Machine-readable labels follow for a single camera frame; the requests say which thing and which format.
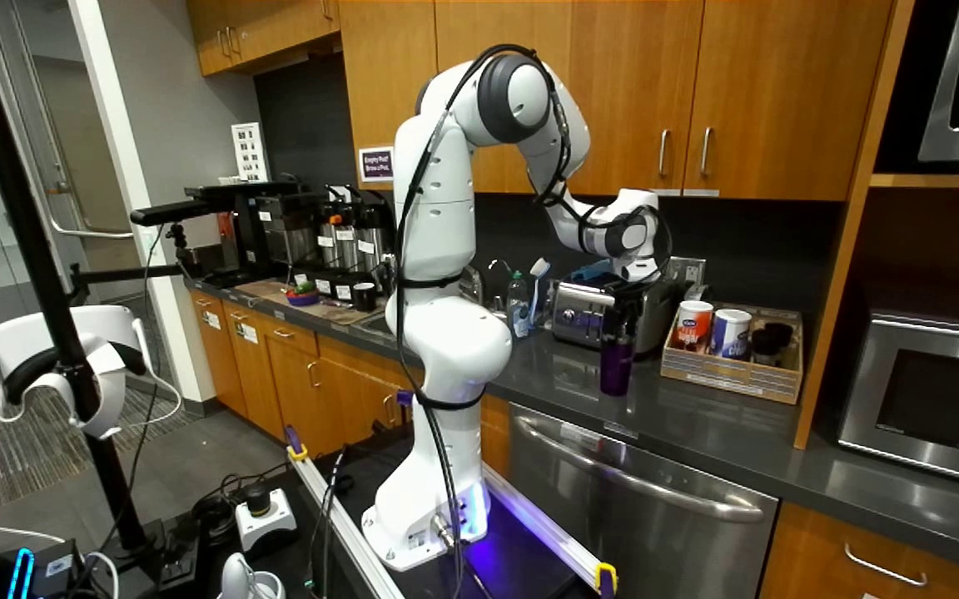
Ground red and white cup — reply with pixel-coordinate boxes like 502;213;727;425
672;297;719;352

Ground stainless steel dishwasher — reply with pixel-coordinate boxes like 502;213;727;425
508;399;784;599

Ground black coffee machine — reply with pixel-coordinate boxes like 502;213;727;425
231;180;401;307

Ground white box with black knob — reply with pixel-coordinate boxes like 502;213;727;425
231;486;300;551

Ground purple tumbler cup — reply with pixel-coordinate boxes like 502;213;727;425
596;313;640;399

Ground white VR headset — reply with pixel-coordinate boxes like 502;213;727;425
0;302;159;444

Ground clear dish soap bottle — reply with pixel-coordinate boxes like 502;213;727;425
502;266;535;343

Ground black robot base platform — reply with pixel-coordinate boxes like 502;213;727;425
310;430;615;599

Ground small wooden corner cabinet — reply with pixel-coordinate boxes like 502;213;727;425
187;0;348;79

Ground wooden lower cabinet with drawer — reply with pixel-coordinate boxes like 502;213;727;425
758;502;959;599

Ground stainless steel toaster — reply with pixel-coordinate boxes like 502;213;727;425
546;275;686;359

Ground blue white dish brush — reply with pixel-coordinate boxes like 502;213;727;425
522;255;555;333

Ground white wall plate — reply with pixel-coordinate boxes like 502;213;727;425
228;118;272;185

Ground wooden cup tray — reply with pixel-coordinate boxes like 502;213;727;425
655;301;806;408

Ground small black cup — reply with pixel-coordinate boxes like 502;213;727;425
348;278;384;317

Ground purple cabinet sign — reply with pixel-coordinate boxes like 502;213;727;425
357;144;401;185

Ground stainless microwave with dark door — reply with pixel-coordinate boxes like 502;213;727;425
835;308;959;497

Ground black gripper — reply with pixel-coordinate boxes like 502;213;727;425
600;275;655;343

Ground black stereo camera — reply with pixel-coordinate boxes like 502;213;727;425
128;180;308;230

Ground white controller holder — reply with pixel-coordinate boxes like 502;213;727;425
212;550;290;599

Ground wooden upper cabinet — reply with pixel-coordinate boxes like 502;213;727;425
338;0;902;205

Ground wooden lower cabinet row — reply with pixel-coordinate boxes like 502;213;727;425
190;291;513;477

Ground silver wall outlet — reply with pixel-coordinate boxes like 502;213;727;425
663;252;714;294

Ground wooden appliance shelf column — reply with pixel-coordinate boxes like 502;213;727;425
793;0;959;454

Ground black device with blue light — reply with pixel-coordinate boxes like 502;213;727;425
0;538;95;599

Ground aluminium rail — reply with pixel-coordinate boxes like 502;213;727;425
282;436;407;599
482;464;622;599

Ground black camera stand pole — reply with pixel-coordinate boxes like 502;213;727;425
0;52;190;583

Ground white and blue cup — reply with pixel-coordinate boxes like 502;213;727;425
709;307;757;362

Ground black mug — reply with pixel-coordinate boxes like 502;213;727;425
745;318;797;366

